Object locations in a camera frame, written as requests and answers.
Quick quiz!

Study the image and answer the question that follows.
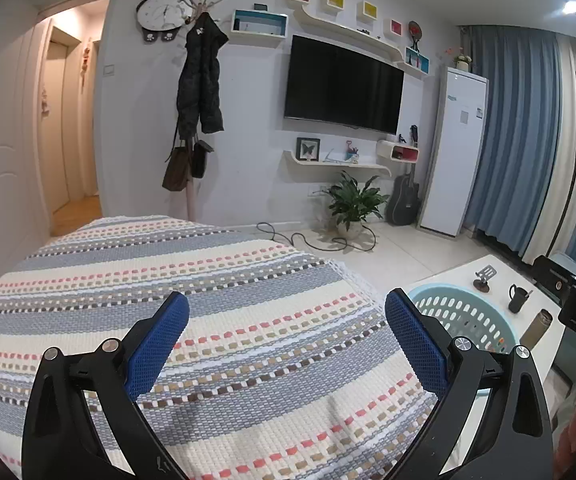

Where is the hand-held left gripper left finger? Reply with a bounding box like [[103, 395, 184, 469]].
[[20, 290, 191, 480]]

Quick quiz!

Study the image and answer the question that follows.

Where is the cream curtain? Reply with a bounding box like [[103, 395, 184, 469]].
[[520, 40, 576, 266]]

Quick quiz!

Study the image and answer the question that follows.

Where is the brown handbag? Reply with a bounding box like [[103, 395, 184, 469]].
[[162, 137, 193, 192]]

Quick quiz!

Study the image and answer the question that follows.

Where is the blue rimmed box shelf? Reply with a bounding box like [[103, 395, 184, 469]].
[[231, 9, 289, 41]]

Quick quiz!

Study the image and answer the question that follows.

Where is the black wall television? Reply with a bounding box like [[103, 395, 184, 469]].
[[284, 35, 405, 136]]

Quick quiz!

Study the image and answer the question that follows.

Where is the light blue plastic basket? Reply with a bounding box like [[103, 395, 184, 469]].
[[410, 284, 518, 361]]

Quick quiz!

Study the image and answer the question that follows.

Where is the black small bag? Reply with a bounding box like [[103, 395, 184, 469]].
[[190, 140, 215, 179]]

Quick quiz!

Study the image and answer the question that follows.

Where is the black mug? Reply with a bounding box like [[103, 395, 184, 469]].
[[508, 284, 531, 314]]

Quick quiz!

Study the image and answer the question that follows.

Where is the panda wall clock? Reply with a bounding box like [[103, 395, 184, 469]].
[[135, 0, 193, 43]]

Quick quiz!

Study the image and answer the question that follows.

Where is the white standing air conditioner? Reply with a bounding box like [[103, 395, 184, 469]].
[[415, 66, 489, 237]]

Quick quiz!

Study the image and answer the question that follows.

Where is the striped woven blanket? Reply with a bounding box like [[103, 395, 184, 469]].
[[0, 215, 438, 480]]

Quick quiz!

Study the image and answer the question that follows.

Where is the white pink cubby shelf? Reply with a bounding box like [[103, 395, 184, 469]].
[[376, 139, 420, 163]]

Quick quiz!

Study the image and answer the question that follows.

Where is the metal phone stand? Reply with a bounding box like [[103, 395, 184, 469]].
[[472, 265, 498, 293]]

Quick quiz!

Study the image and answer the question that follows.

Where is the black acoustic guitar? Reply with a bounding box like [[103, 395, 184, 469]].
[[385, 165, 421, 226]]

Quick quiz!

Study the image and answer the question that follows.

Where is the white door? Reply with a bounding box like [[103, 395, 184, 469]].
[[0, 20, 54, 283]]

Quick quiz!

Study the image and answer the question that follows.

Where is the olive thermos bottle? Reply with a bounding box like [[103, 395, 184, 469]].
[[522, 309, 553, 350]]

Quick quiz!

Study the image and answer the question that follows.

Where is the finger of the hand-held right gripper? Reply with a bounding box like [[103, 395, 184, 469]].
[[532, 255, 576, 307]]

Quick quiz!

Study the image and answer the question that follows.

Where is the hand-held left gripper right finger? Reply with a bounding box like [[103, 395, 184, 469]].
[[384, 287, 553, 480]]

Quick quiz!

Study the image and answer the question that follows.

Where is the green leafy plant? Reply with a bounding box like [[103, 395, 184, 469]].
[[325, 170, 391, 226]]

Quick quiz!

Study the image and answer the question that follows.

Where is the black floor cable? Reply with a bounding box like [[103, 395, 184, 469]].
[[257, 221, 377, 253]]

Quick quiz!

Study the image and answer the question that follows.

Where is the blue pink wall cube shelf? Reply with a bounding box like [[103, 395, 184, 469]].
[[405, 46, 429, 73]]

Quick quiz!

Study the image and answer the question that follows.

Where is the pink coat rack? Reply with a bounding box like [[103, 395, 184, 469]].
[[168, 0, 243, 223]]

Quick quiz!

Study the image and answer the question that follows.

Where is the black jacket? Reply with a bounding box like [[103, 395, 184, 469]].
[[175, 11, 229, 141]]

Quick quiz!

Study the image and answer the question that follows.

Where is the white curved low shelf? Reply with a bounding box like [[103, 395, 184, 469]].
[[283, 150, 393, 177]]

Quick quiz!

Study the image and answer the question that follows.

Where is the white curved high shelf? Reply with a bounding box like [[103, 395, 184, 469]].
[[295, 2, 429, 79]]

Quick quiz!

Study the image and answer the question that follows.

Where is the framed butterfly picture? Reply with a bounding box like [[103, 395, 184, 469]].
[[296, 137, 321, 162]]

